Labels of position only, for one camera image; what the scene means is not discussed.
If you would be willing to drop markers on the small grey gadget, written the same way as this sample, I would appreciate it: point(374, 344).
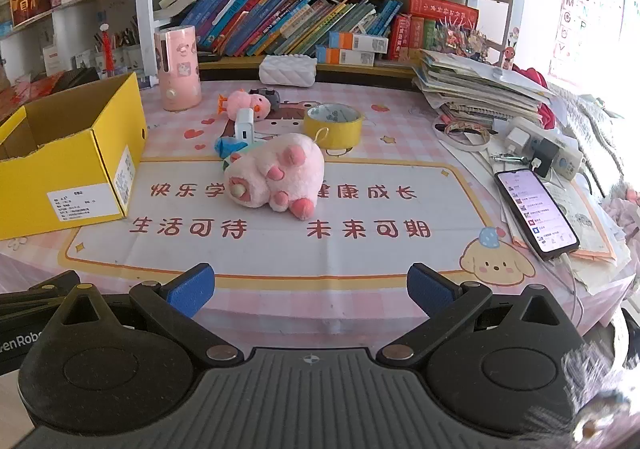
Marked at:
point(265, 96)

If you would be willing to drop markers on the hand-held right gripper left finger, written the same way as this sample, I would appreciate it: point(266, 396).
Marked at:
point(192, 291)

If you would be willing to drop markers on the white charger block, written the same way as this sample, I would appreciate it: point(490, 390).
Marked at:
point(245, 126)

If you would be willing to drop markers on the pink cylindrical container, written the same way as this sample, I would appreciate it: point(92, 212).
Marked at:
point(177, 69)

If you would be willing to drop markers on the white quilted pouch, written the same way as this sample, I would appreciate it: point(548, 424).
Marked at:
point(287, 71)

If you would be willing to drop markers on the pink plush pig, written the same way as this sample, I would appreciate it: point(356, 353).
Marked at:
point(280, 176)

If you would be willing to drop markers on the small pink duck plush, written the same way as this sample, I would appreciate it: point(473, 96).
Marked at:
point(245, 104)

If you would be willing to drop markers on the alphabet wall poster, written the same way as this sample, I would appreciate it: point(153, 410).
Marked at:
point(585, 9)

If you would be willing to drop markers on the red cloth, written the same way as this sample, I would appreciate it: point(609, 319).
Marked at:
point(537, 79)

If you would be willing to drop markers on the white plug adapter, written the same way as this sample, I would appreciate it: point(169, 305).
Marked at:
point(520, 139)

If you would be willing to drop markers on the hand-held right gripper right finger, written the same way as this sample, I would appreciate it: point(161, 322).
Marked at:
point(430, 290)

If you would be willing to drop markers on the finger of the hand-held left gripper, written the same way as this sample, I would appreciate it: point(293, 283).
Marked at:
point(27, 306)
point(57, 281)

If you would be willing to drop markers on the row of colourful books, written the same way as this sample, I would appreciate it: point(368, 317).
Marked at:
point(280, 21)

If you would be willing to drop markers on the white power strip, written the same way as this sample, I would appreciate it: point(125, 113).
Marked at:
point(570, 159)

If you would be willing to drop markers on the small blue toy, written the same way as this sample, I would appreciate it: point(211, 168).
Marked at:
point(230, 146)

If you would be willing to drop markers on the yellow tape roll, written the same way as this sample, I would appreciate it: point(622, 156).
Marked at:
point(332, 129)

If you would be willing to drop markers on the pen cups with pens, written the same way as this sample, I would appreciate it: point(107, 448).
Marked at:
point(127, 54)

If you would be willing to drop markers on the red book box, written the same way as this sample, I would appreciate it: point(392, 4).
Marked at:
point(440, 11)

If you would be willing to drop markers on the curved white shelf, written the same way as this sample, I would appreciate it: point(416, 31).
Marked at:
point(65, 29)

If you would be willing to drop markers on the black case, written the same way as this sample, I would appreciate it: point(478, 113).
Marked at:
point(75, 79)

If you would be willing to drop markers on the black plug adapter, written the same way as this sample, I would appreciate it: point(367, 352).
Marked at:
point(545, 156)

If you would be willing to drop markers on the red white toy pen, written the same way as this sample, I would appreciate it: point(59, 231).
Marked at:
point(105, 49)

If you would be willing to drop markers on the stack of books and papers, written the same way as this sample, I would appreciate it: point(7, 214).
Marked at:
point(475, 84)

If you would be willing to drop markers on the white bookshelf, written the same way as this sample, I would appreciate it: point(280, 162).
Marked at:
point(142, 4)

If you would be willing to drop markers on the yellow cardboard box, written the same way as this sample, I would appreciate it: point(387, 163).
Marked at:
point(75, 169)

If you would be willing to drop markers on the smartphone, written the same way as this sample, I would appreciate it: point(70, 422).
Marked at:
point(537, 214)

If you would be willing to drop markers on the row of red green books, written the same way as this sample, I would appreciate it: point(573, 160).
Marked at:
point(415, 36)

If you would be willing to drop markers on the patterned washi tape roll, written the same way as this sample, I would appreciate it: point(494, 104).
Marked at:
point(467, 130)

